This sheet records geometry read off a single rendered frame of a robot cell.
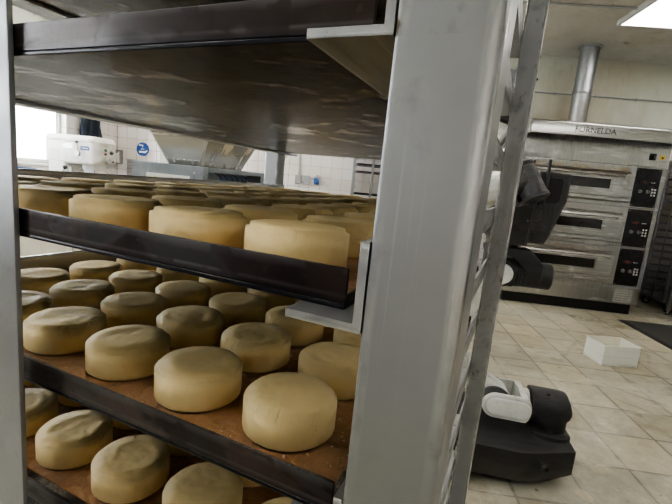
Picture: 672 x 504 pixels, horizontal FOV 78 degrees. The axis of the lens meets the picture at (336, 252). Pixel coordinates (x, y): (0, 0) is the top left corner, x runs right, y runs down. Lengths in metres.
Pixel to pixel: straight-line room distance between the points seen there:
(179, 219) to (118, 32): 0.08
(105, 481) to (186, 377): 0.11
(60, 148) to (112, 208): 5.17
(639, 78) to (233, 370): 6.70
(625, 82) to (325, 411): 6.61
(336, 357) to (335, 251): 0.11
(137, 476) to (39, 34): 0.26
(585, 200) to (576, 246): 0.51
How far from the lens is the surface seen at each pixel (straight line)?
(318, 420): 0.22
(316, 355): 0.28
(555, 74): 6.42
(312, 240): 0.18
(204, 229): 0.21
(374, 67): 0.17
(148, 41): 0.20
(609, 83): 6.66
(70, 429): 0.39
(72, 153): 5.31
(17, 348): 0.29
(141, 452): 0.35
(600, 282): 5.56
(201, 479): 0.32
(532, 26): 0.78
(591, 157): 5.37
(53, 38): 0.25
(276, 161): 0.87
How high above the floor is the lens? 1.17
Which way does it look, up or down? 10 degrees down
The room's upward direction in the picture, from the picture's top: 6 degrees clockwise
